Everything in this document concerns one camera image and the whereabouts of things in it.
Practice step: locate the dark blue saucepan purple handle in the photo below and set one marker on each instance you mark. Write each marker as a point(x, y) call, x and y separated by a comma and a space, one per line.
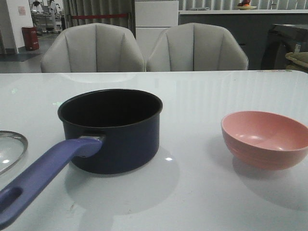
point(106, 132)

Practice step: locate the pink bowl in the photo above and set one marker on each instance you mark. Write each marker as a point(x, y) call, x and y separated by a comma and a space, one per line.
point(265, 140)

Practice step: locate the glass lid blue knob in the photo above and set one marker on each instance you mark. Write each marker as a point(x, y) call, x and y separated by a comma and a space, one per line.
point(13, 146)

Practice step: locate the right grey upholstered chair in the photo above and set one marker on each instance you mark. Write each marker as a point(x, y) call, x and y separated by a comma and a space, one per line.
point(196, 47)

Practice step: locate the grey upholstered chair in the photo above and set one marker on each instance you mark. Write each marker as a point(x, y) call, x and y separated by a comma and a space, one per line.
point(93, 48)
point(196, 47)

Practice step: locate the left grey upholstered chair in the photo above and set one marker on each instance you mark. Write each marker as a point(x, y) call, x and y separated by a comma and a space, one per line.
point(93, 48)

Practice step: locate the white cabinet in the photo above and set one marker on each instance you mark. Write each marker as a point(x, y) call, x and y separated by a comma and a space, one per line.
point(151, 18)

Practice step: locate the red barrier belt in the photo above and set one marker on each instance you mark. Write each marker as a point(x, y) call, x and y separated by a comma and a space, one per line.
point(107, 16)

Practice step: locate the fruit plate on counter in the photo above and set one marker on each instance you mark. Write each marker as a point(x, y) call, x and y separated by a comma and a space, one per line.
point(245, 5)

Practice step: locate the dark appliance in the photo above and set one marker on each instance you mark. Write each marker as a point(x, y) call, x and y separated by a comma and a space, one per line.
point(282, 39)

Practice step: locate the red bin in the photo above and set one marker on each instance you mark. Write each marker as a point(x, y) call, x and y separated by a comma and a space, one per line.
point(30, 38)

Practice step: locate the beige cushion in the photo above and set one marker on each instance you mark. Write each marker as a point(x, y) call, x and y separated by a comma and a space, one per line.
point(297, 61)

